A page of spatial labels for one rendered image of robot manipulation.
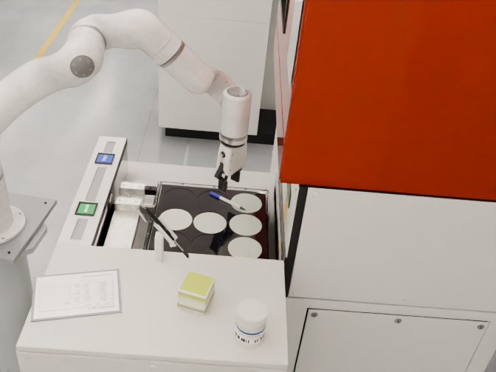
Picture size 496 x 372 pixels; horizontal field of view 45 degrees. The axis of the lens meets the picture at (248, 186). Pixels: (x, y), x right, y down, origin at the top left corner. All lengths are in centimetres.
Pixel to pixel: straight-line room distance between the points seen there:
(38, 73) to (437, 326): 134
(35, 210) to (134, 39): 72
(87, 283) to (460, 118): 99
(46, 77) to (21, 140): 232
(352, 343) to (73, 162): 226
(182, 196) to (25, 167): 187
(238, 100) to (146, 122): 241
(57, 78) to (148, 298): 60
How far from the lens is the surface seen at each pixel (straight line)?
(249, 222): 187
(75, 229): 176
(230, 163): 179
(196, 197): 195
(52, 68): 160
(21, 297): 214
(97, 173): 196
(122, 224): 188
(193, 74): 164
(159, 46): 160
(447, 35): 136
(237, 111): 170
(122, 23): 159
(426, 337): 197
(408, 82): 139
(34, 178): 361
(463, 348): 204
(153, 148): 380
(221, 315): 151
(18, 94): 168
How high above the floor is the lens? 211
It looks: 37 degrees down
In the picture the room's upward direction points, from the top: 6 degrees clockwise
